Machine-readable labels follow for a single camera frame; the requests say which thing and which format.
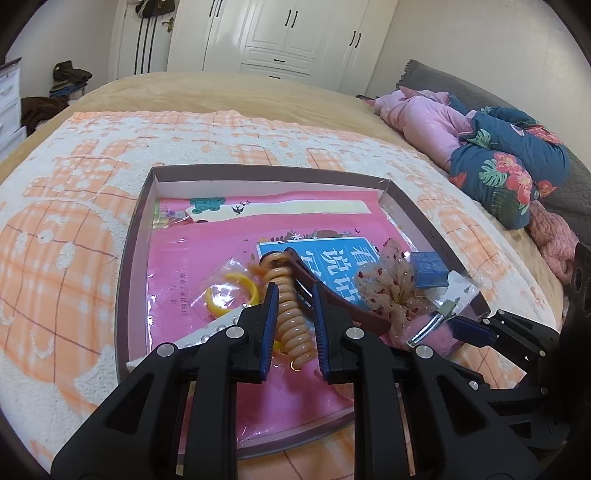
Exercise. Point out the small blue box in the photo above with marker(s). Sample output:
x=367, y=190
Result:
x=429, y=267

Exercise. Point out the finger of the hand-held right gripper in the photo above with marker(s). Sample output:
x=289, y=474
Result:
x=468, y=330
x=531, y=415

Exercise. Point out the floral blue pink bedding pile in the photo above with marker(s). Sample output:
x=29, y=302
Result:
x=443, y=78

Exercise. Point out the pink clothing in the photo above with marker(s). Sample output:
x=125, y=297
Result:
x=425, y=124

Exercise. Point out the hanging bags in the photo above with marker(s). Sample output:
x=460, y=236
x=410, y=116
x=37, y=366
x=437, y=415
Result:
x=154, y=5

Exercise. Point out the pile of folded clothes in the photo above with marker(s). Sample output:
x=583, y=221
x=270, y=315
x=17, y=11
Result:
x=69, y=78

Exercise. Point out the blue floral quilt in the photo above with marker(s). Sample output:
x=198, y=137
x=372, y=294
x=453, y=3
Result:
x=517, y=157

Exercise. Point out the white paper card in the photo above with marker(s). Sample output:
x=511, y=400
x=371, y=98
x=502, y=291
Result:
x=461, y=288

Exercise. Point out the dark red hair clip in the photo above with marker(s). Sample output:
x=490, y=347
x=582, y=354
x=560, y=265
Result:
x=369, y=321

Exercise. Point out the white door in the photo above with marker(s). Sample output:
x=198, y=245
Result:
x=127, y=46

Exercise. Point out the white wardrobe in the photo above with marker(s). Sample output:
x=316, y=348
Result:
x=286, y=41

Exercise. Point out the pink book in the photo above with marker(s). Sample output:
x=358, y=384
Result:
x=198, y=258

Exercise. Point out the cream hair claw clip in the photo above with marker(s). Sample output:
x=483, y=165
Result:
x=207, y=332

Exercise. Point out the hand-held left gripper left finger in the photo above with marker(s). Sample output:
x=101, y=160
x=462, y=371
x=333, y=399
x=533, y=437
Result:
x=268, y=332

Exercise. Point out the pink knit garment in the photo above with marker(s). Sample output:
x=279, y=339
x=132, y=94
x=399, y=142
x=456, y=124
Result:
x=554, y=240

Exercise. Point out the white drawer cabinet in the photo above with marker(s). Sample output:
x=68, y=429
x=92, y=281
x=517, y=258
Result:
x=10, y=106

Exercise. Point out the brown garment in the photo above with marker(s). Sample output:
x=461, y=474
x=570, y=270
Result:
x=41, y=113

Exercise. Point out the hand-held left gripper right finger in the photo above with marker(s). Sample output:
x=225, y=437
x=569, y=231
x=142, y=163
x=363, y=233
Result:
x=323, y=332

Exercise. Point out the beige bed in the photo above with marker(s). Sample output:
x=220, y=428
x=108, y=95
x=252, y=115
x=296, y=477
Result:
x=231, y=90

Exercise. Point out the brown cardboard box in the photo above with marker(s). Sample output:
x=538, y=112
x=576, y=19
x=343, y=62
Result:
x=134, y=258

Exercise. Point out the orange and white blanket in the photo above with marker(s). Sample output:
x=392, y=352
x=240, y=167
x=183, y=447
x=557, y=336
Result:
x=69, y=230

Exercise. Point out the beige lace bow hair clip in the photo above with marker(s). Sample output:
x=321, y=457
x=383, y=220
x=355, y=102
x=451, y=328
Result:
x=392, y=281

